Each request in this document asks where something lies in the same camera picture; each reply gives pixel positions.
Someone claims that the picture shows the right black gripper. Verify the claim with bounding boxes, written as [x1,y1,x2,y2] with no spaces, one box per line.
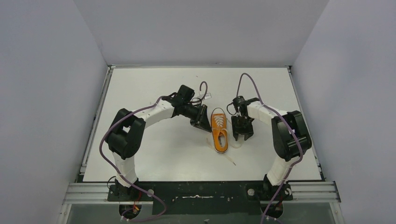
[233,115,254,140]

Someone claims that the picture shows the orange canvas sneaker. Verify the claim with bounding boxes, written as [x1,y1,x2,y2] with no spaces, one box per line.
[210,107,228,154]

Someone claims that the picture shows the cream shoelace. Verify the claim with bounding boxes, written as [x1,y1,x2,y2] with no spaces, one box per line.
[206,118,242,166]

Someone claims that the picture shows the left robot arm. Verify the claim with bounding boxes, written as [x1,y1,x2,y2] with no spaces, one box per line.
[99,85,212,199]

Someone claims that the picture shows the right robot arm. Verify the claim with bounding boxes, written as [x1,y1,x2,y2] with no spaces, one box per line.
[231,96,312,199]

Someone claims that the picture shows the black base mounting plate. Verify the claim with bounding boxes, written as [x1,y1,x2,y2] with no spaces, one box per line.
[107,181,277,215]

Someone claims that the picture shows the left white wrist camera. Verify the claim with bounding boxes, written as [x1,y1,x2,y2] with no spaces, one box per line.
[202,92,213,100]

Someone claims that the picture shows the aluminium right table rail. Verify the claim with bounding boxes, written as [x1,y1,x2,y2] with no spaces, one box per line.
[287,66,326,181]

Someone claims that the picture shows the aluminium front rail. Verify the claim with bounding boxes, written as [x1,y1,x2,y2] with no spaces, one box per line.
[63,182,341,204]

